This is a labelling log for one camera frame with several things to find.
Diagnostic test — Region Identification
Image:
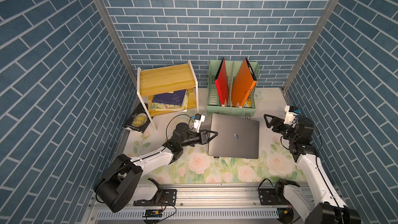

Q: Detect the wooden white-framed shelf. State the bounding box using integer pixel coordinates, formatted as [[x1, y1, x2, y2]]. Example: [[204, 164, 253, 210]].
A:
[[136, 61, 199, 130]]

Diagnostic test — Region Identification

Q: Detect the black book gold emblem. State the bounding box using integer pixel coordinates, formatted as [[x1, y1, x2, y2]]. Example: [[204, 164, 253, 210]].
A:
[[122, 103, 150, 133]]

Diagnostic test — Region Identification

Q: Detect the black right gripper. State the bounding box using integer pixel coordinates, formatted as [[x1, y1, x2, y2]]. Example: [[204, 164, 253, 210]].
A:
[[264, 113, 296, 143]]

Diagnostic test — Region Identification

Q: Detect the small black circuit board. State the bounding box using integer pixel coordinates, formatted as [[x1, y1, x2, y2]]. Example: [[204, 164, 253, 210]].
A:
[[143, 209, 163, 219]]

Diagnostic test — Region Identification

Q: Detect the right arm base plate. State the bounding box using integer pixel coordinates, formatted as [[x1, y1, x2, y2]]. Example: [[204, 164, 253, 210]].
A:
[[258, 188, 290, 206]]

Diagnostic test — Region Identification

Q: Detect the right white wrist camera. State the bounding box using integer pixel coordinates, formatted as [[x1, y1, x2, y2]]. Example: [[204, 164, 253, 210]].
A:
[[284, 106, 300, 124]]

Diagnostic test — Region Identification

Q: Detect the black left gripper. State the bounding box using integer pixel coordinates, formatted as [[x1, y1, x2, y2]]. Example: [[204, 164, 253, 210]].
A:
[[178, 130, 217, 148]]

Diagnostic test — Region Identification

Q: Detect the floral table mat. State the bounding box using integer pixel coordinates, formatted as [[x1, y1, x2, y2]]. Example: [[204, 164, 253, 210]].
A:
[[123, 88, 306, 184]]

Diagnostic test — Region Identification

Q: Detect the yellow-green illustrated book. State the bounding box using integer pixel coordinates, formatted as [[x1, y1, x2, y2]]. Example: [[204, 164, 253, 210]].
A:
[[151, 90, 189, 112]]

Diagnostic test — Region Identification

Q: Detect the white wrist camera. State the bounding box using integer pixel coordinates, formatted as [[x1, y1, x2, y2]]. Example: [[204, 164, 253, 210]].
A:
[[284, 106, 300, 124], [192, 114, 205, 133]]

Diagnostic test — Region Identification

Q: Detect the orange file folder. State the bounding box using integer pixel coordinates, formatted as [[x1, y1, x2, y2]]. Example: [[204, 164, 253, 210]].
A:
[[231, 58, 257, 108]]

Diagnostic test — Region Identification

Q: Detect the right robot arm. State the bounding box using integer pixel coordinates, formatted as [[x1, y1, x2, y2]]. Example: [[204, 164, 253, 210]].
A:
[[264, 112, 361, 224]]

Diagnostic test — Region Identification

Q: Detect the grey laptop computer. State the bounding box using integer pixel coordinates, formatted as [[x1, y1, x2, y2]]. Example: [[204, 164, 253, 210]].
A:
[[208, 113, 260, 159]]

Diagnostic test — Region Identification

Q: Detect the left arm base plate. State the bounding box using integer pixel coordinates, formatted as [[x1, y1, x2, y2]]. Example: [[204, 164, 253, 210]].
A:
[[133, 189, 177, 206]]

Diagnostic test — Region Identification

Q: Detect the aluminium frame rail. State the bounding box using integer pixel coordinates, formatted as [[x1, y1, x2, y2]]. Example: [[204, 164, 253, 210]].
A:
[[81, 183, 355, 224]]

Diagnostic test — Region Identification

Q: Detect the dark blue book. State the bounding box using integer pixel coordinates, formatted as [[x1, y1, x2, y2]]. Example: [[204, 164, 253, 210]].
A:
[[152, 89, 187, 106]]

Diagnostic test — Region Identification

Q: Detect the mint green file organizer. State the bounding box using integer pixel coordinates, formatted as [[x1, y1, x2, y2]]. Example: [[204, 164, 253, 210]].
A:
[[206, 60, 259, 116]]

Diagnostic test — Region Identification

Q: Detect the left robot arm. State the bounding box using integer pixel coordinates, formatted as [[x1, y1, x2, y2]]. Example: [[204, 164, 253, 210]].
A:
[[94, 123, 218, 213]]

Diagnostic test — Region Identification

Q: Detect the red file folder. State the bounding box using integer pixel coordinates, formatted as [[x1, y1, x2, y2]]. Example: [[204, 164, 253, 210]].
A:
[[214, 58, 229, 107]]

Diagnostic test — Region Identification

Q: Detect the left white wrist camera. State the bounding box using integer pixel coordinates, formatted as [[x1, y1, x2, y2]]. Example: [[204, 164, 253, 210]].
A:
[[192, 114, 205, 133]]

